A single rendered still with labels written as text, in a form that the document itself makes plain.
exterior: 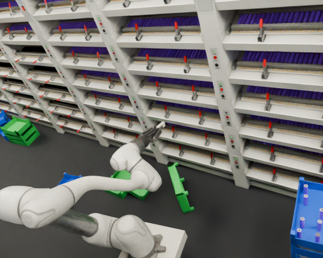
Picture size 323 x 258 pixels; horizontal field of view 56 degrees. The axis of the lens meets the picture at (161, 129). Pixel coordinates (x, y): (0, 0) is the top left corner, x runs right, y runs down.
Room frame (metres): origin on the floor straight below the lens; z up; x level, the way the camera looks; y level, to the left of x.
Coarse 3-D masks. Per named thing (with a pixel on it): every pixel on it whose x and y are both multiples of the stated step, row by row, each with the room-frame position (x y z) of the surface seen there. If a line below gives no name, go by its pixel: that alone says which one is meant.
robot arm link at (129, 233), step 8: (128, 216) 1.01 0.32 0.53; (120, 224) 0.97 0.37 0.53; (128, 224) 0.96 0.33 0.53; (136, 224) 0.95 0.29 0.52; (144, 224) 0.97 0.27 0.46; (112, 232) 0.98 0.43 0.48; (120, 232) 0.93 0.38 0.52; (128, 232) 0.92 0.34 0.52; (136, 232) 0.92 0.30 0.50; (144, 232) 0.93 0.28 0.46; (112, 240) 0.96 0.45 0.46; (120, 240) 0.92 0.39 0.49; (128, 240) 0.90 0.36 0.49; (136, 240) 0.90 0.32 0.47; (144, 240) 0.91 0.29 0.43; (152, 240) 0.94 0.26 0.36; (120, 248) 0.93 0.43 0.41; (128, 248) 0.90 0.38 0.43; (136, 248) 0.89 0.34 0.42; (144, 248) 0.89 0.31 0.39; (152, 248) 0.91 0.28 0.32; (136, 256) 0.90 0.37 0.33; (144, 256) 0.89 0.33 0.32
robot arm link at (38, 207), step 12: (36, 192) 0.85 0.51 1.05; (48, 192) 0.84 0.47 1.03; (60, 192) 0.84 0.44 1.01; (24, 204) 0.81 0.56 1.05; (36, 204) 0.78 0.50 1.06; (48, 204) 0.78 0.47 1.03; (60, 204) 0.79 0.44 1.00; (72, 204) 0.83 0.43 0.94; (24, 216) 0.75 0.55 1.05; (36, 216) 0.74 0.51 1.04; (48, 216) 0.75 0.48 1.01; (60, 216) 0.78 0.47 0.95
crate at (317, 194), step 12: (300, 180) 0.81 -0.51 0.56; (300, 192) 0.80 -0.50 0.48; (312, 192) 0.78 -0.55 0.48; (300, 204) 0.75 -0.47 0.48; (312, 204) 0.72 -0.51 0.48; (300, 216) 0.69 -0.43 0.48; (312, 216) 0.67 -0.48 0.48; (300, 228) 0.64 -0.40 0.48; (312, 228) 0.62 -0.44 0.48; (300, 240) 0.57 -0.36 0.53; (312, 240) 0.58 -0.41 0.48
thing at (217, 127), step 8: (144, 112) 1.78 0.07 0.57; (152, 112) 1.78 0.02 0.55; (160, 112) 1.74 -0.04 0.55; (176, 112) 1.66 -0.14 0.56; (160, 120) 1.71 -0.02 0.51; (168, 120) 1.64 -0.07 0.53; (176, 120) 1.60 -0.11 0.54; (184, 120) 1.56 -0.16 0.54; (192, 120) 1.53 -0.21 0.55; (208, 120) 1.46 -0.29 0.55; (200, 128) 1.47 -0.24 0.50; (208, 128) 1.42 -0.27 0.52; (216, 128) 1.38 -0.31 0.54
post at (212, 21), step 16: (208, 16) 1.30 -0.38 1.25; (224, 16) 1.32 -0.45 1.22; (208, 32) 1.31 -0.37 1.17; (208, 48) 1.33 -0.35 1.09; (224, 64) 1.28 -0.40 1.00; (224, 80) 1.29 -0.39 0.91; (224, 128) 1.33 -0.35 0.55; (240, 144) 1.28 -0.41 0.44; (240, 160) 1.28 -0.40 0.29; (240, 176) 1.30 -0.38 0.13
